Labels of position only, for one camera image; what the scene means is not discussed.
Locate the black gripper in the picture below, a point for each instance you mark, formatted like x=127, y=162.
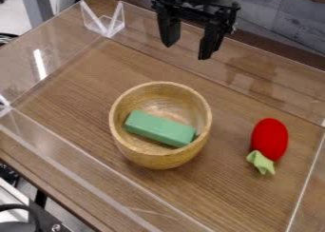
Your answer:
x=216, y=13

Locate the green rectangular block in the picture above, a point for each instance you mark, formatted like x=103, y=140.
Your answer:
x=159, y=129

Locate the brown wooden bowl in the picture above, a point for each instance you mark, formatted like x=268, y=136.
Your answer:
x=174, y=102

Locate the red plush tomato toy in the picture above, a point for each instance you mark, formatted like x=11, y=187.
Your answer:
x=268, y=145

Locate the grey table leg post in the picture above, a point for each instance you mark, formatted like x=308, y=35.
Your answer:
x=39, y=11

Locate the black metal bracket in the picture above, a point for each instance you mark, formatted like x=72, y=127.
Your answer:
x=48, y=223

